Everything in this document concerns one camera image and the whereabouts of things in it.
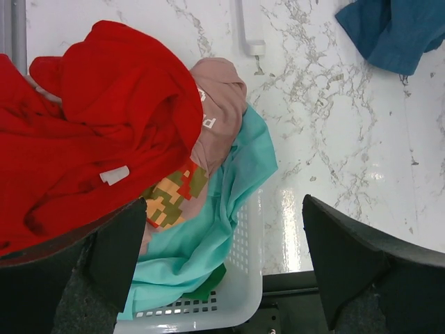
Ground mint green t shirt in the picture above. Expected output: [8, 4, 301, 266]
[118, 106, 277, 321]

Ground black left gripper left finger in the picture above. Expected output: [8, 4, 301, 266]
[1, 199, 147, 333]

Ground pink printed t shirt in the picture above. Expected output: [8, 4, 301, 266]
[139, 58, 247, 255]

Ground dark green cloth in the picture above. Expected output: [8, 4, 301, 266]
[181, 264, 227, 301]

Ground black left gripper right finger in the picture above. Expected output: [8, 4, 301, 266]
[302, 195, 444, 333]

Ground blue t shirt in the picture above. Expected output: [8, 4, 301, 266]
[335, 0, 444, 76]

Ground white plastic laundry basket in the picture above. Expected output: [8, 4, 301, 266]
[114, 189, 264, 334]

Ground red t shirt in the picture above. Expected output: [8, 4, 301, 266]
[1, 21, 203, 255]

